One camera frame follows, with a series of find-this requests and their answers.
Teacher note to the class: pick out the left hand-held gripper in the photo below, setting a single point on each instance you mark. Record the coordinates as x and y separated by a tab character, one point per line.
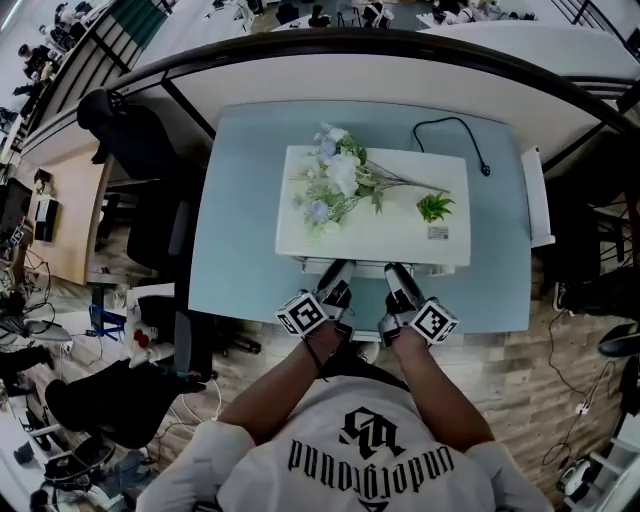
302	315

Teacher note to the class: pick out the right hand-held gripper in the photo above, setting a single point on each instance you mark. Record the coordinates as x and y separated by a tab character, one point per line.
434	322

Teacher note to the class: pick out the white toaster oven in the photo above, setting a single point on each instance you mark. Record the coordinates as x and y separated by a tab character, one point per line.
380	240

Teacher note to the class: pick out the person's left forearm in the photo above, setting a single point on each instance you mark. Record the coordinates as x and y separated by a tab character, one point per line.
280	385

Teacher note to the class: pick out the person's right forearm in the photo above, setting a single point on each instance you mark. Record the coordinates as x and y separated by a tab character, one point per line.
440	395

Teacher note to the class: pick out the person's white shoe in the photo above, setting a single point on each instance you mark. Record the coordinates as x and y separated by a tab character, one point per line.
369	352

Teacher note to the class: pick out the small green potted plant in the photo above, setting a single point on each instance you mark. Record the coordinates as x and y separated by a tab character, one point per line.
434	207

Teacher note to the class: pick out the artificial flower bouquet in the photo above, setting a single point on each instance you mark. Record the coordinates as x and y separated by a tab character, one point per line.
340	172

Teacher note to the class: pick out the light blue table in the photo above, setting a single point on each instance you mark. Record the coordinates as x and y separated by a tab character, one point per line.
235	250

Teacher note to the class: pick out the white printed t-shirt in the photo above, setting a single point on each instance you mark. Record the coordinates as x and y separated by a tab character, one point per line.
360	395

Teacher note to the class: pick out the white rectangular panel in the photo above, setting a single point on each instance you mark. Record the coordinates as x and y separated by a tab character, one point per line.
536	200

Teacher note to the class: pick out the black office chair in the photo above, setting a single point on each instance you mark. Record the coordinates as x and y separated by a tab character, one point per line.
115	405
135	145
575	235

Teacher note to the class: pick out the white paper sheet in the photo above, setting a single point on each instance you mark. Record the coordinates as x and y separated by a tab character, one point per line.
150	295

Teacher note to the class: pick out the white plush toy red spots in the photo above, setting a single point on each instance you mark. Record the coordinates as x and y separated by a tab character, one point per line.
145	342

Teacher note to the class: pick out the white power strip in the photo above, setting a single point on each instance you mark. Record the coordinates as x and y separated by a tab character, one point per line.
581	408

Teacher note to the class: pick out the white black round device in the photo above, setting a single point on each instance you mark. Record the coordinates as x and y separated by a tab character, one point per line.
574	477

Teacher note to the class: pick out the light wooden desk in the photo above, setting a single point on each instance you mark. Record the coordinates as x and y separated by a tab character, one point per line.
70	225

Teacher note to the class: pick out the black white box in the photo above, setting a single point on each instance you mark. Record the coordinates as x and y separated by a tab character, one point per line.
47	220

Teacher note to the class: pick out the small dark desk ornament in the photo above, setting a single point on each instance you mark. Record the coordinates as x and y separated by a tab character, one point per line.
42	181

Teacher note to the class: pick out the black railing green panel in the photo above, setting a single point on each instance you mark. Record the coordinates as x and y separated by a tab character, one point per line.
140	12

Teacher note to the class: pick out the black monitor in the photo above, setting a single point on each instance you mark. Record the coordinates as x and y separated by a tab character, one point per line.
14	205

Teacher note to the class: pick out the white partition black rail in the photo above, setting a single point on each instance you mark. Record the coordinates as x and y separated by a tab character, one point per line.
350	80

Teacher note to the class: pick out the blue metal frame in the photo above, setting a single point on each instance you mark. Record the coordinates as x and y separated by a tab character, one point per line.
107	322

